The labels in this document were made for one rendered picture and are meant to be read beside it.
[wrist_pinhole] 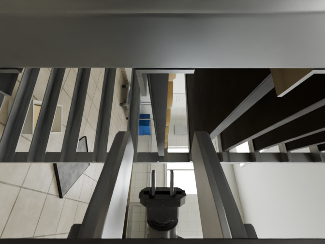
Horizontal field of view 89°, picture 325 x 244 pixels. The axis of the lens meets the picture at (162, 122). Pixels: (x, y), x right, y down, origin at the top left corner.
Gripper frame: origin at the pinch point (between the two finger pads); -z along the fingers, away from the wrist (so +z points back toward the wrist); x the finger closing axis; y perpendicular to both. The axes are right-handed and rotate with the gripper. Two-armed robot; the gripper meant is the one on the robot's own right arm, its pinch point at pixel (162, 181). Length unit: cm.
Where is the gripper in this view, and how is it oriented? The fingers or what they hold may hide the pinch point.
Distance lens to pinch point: 46.9
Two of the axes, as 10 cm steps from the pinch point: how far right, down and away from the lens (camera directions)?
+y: 0.0, 1.8, -9.8
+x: 10.0, 0.0, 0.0
